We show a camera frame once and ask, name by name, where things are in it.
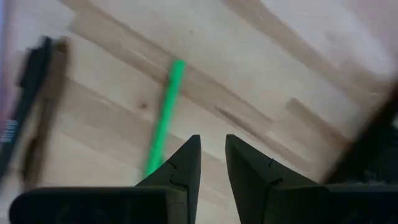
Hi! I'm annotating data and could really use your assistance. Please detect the black aluminium table frame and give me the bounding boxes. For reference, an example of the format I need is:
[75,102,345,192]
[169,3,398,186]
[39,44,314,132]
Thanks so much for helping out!
[322,83,398,185]

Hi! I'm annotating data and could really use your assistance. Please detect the black retractable pen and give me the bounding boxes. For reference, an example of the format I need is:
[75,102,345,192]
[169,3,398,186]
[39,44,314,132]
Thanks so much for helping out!
[0,35,54,184]

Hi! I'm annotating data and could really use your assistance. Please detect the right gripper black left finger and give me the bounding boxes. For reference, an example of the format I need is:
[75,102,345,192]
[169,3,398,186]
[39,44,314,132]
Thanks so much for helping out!
[135,134,202,224]

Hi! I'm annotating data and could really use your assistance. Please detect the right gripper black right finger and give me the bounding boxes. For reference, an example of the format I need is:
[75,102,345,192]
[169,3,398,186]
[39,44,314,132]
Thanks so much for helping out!
[225,134,318,224]

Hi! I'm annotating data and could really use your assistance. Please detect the green pen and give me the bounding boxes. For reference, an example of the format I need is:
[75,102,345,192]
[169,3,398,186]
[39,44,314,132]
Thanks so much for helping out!
[142,58,188,180]

